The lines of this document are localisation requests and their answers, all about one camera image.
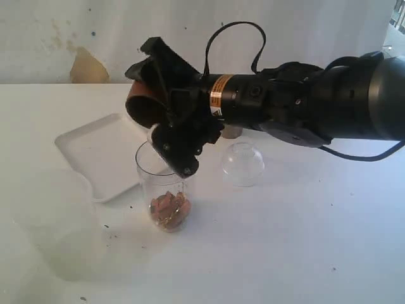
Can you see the translucent plastic container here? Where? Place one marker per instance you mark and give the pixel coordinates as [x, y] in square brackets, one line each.
[55, 211]

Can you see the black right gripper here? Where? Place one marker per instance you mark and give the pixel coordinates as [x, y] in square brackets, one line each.
[187, 96]

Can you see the white rectangular tray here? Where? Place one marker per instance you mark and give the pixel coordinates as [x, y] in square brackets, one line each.
[103, 151]

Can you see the brown chunks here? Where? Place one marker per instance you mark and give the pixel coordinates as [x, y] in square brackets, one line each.
[169, 211]

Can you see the stainless steel cup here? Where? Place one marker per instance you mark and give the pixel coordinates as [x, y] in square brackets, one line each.
[231, 132]

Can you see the clear plastic measuring cup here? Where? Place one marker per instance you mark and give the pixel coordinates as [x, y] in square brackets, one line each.
[156, 177]

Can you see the brown wooden cup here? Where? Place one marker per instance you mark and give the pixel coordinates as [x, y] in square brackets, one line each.
[144, 105]

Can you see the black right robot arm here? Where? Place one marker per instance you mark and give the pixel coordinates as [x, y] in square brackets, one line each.
[352, 98]

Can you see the clear dome lid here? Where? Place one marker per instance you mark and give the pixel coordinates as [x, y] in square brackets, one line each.
[242, 164]

